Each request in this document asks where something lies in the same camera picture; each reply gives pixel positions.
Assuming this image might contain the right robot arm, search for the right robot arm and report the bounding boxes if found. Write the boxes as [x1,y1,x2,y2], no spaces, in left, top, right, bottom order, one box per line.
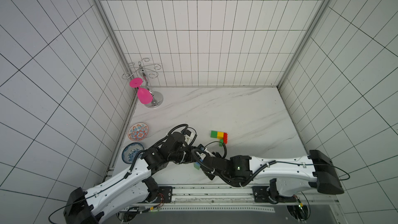
[191,149,344,197]

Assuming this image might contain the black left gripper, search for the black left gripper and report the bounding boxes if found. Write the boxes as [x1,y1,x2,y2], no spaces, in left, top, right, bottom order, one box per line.
[169,146,205,164]

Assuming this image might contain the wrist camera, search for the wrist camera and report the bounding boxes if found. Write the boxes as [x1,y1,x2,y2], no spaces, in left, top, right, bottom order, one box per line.
[198,145,214,159]
[182,127,198,145]

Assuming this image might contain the pink plastic wine glass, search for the pink plastic wine glass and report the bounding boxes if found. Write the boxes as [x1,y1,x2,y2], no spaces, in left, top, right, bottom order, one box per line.
[129,78,153,105]

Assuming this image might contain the blue patterned ceramic plate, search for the blue patterned ceramic plate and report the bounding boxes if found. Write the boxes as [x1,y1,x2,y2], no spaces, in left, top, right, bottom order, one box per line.
[121,142,144,164]

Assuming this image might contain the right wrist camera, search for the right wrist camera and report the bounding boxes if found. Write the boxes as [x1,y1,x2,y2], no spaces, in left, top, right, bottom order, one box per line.
[198,145,214,159]

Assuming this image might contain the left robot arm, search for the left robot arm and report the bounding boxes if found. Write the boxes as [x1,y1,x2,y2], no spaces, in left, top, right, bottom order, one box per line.
[63,130,197,224]

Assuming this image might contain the metal glass rack stand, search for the metal glass rack stand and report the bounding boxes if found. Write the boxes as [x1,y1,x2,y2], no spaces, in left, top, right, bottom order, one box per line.
[122,58,164,108]

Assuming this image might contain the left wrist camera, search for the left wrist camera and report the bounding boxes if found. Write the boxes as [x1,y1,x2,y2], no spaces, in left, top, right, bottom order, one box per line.
[182,127,198,145]

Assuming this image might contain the red lego brick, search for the red lego brick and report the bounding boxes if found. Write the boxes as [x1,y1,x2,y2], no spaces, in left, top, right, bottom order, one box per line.
[222,133,228,144]

